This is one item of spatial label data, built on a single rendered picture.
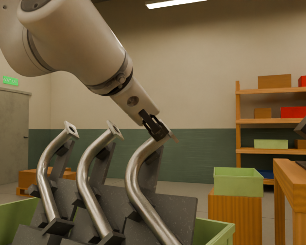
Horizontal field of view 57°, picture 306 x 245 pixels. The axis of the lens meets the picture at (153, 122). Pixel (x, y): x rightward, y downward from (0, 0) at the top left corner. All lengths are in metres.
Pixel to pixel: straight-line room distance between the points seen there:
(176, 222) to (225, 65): 6.17
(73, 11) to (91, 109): 7.30
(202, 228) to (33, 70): 0.51
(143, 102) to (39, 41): 0.18
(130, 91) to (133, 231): 0.32
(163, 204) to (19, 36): 0.41
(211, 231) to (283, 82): 5.45
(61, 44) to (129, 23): 7.26
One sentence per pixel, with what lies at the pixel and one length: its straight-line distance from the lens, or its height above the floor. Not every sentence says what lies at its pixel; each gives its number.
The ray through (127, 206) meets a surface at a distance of 0.59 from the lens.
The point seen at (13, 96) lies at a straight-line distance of 7.37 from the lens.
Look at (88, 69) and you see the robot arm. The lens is 0.40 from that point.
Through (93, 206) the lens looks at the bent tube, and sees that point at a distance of 0.68.
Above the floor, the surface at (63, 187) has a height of 1.01.
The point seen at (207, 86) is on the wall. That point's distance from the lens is 6.64.
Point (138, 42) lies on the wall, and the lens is 7.36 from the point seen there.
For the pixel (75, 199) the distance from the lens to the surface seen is 0.70.
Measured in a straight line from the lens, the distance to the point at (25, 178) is 5.76.
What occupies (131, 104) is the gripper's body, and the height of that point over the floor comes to 1.21.
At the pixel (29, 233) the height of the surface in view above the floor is 0.92.
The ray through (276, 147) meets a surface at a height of 0.87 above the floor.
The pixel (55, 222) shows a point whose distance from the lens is 0.73.
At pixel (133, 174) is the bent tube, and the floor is 1.07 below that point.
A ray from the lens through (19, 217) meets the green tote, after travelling 0.97.
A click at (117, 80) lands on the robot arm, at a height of 1.24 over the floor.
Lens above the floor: 1.17
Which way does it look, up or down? 2 degrees up
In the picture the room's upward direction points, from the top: straight up
